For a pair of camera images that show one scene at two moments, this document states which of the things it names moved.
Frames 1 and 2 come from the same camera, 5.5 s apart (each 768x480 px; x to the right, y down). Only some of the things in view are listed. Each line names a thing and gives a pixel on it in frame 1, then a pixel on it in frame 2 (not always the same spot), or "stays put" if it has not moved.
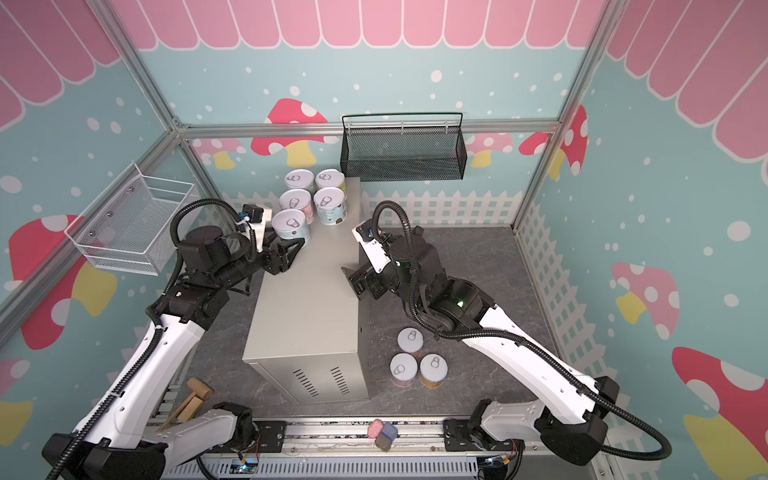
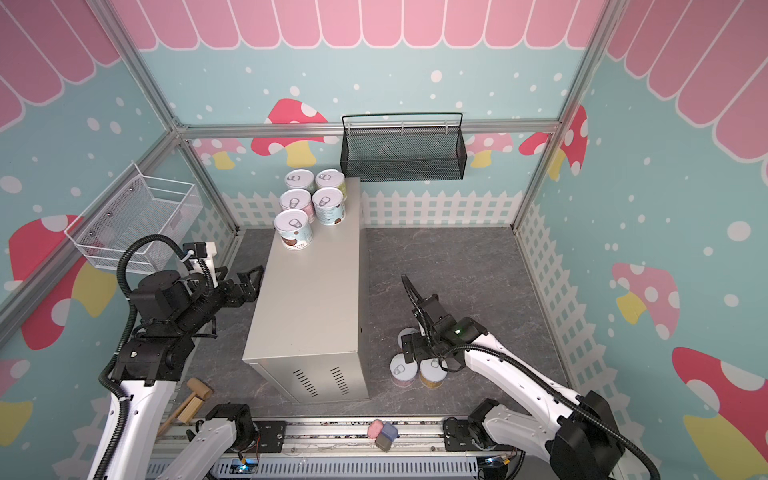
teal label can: x=291 y=223 stays put
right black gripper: x=365 y=281 -> x=425 y=312
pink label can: x=403 y=368 stays put
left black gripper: x=283 y=262 -> x=250 y=292
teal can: x=331 y=205 stays put
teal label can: x=299 y=178 stays put
